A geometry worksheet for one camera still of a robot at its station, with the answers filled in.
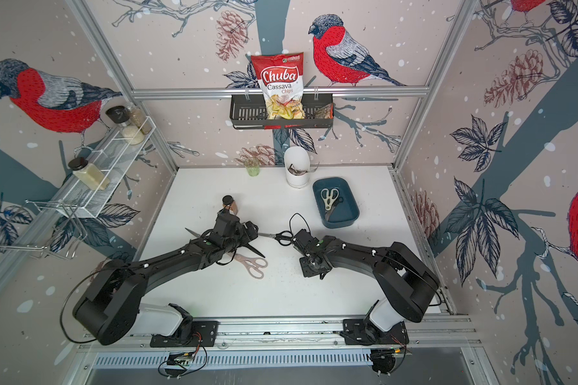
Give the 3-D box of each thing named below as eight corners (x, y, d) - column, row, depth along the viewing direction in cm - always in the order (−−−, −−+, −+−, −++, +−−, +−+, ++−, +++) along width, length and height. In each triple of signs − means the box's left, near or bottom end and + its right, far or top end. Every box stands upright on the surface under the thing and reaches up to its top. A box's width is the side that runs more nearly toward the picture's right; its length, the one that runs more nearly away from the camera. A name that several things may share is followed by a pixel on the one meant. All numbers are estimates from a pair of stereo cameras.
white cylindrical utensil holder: (285, 188, 114) (284, 163, 101) (286, 171, 122) (284, 146, 109) (309, 188, 114) (310, 163, 101) (308, 171, 122) (309, 146, 109)
